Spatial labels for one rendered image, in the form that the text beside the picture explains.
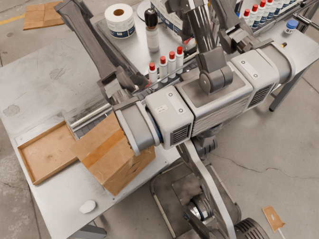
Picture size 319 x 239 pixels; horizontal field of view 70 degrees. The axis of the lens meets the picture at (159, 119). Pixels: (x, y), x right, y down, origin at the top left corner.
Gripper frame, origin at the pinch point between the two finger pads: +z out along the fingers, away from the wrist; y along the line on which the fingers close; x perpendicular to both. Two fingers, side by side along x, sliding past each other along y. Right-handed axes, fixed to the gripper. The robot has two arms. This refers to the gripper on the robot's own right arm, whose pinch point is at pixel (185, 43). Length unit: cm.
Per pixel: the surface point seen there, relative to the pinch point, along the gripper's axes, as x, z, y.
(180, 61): 8.9, 1.7, 10.6
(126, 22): -41.9, 1.6, 19.3
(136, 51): -25.5, 14.1, 22.8
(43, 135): -5, 19, 103
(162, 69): 8.2, 1.1, 24.1
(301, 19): 17, 22, -108
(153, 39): -17.7, 2.5, 13.1
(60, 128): -4, 20, 93
